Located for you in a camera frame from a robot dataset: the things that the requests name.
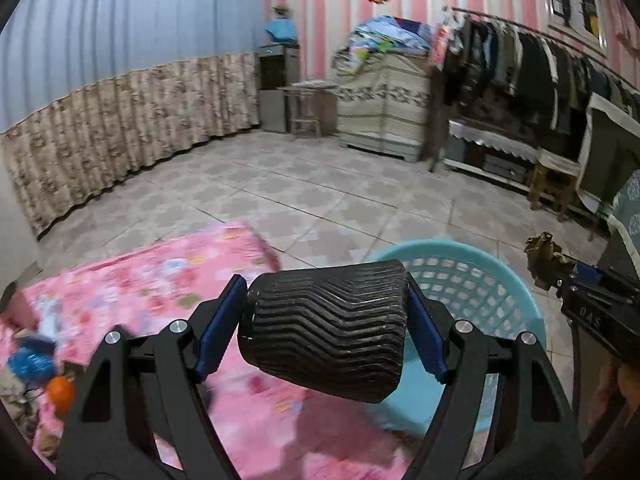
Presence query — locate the framed wall picture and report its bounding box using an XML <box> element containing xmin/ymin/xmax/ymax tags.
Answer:
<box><xmin>547</xmin><ymin>0</ymin><xmax>608</xmax><ymax>55</ymax></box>

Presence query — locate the blue crinkled plastic wrapper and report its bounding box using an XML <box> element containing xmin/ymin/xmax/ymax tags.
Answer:
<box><xmin>8</xmin><ymin>335</ymin><xmax>58</xmax><ymax>387</ymax></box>

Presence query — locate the small wooden side table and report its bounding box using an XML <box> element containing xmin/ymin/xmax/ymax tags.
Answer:
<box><xmin>279</xmin><ymin>79</ymin><xmax>338</xmax><ymax>140</ymax></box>

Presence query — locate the orange mandarin fruit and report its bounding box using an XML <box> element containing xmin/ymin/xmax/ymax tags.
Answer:
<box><xmin>46</xmin><ymin>376</ymin><xmax>76</xmax><ymax>419</ymax></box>

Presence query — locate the floral beige curtain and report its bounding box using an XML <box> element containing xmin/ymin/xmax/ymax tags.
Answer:
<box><xmin>1</xmin><ymin>52</ymin><xmax>258</xmax><ymax>235</ymax></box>

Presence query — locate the wooden stool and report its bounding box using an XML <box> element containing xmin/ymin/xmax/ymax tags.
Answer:
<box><xmin>528</xmin><ymin>148</ymin><xmax>580</xmax><ymax>222</ymax></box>

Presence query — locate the brown paper trash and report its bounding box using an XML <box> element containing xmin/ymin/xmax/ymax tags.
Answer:
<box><xmin>524</xmin><ymin>231</ymin><xmax>576</xmax><ymax>292</ymax></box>

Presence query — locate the pile of folded clothes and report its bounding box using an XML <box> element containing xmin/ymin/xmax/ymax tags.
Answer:
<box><xmin>332</xmin><ymin>15</ymin><xmax>434</xmax><ymax>74</ymax></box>

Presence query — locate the clothes rack with garments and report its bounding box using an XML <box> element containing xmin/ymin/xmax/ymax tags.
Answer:
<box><xmin>424</xmin><ymin>5</ymin><xmax>640</xmax><ymax>221</ymax></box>

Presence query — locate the grey water dispenser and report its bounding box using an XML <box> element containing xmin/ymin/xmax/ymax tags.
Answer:
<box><xmin>257</xmin><ymin>44</ymin><xmax>300</xmax><ymax>133</ymax></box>

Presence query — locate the blue bag on dispenser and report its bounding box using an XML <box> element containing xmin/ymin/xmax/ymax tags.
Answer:
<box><xmin>265</xmin><ymin>18</ymin><xmax>298</xmax><ymax>44</ymax></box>

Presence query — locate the black ribbed plastic cup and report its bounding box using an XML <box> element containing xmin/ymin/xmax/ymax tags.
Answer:
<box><xmin>238</xmin><ymin>260</ymin><xmax>408</xmax><ymax>403</ymax></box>

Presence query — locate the light blue plastic basket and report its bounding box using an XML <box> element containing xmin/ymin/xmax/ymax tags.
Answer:
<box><xmin>368</xmin><ymin>240</ymin><xmax>547</xmax><ymax>437</ymax></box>

